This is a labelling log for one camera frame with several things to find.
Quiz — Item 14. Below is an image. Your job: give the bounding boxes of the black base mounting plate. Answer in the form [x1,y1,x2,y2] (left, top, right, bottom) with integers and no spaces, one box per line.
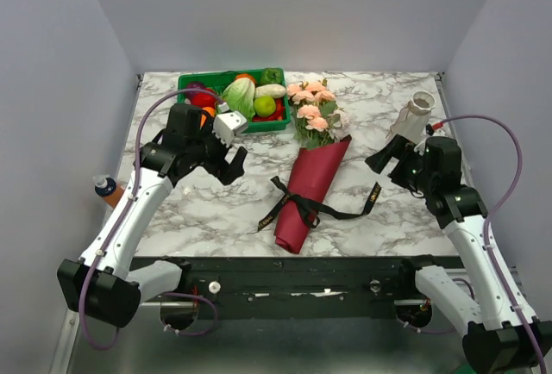
[129,255,465,321]

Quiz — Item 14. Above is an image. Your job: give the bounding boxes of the white radish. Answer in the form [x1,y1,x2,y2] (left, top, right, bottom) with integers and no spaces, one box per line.
[254,84,287,99]

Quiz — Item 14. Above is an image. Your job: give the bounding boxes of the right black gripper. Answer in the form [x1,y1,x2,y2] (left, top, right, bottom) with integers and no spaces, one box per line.
[366,133,436,192]

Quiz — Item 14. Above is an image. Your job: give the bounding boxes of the red chili pepper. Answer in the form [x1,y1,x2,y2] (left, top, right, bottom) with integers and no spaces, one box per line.
[253,99,285,122]

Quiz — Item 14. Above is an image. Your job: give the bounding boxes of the black ribbon with gold text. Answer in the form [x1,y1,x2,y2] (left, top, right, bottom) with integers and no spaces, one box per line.
[257,176,382,231]

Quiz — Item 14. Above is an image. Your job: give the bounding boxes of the purple onion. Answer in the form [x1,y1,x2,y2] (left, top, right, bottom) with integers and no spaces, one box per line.
[185,81,206,102]

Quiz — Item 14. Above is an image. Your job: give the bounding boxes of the pink artificial flowers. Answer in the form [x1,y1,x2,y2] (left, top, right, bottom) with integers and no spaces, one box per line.
[287,78,350,150]

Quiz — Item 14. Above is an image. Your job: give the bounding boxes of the red bell pepper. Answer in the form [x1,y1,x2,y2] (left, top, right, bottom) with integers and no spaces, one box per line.
[190,88,216,108]

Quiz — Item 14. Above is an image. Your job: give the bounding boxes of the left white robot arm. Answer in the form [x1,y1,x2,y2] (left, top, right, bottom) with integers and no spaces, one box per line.
[57,103,248,328]

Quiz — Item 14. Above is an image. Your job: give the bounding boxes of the red paper bouquet wrap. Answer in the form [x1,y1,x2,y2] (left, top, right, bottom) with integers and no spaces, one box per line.
[274,135,352,254]

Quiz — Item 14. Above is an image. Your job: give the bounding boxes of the orange fruit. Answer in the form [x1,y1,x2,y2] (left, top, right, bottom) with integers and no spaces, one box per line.
[200,107,216,127]

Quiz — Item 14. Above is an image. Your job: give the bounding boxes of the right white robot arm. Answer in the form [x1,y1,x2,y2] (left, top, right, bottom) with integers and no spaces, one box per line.
[366,135,551,373]

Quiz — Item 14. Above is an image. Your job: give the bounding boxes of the aluminium frame rail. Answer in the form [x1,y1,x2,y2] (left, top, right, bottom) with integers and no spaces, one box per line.
[49,301,193,373]

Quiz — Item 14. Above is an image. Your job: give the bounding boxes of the green plastic basket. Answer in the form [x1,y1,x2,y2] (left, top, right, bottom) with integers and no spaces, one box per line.
[177,68,292,134]

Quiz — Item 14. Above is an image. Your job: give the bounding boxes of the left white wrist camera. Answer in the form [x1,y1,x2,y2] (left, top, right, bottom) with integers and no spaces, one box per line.
[212,103,248,147]

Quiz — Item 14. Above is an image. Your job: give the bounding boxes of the white ribbed ceramic vase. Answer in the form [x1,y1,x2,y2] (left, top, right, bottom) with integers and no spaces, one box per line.
[386,91,436,144]

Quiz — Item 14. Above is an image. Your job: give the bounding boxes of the green bell pepper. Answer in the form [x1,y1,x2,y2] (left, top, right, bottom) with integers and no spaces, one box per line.
[258,67,284,85]

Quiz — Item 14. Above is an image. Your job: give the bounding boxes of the small orange at basket back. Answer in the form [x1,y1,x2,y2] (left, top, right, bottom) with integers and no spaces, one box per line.
[235,73,256,85]

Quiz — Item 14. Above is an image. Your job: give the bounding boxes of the orange bottle with blue cap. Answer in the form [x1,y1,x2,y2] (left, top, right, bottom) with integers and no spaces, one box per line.
[93,175,124,209]

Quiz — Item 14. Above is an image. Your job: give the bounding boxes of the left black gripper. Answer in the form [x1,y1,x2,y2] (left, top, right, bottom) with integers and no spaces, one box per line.
[187,117,248,185]

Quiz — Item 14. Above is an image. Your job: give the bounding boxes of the green cabbage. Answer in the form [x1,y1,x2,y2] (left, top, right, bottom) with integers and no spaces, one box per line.
[222,78,255,121]

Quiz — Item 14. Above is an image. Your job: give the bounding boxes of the green apple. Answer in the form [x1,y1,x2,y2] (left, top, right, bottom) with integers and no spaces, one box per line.
[254,96,276,118]

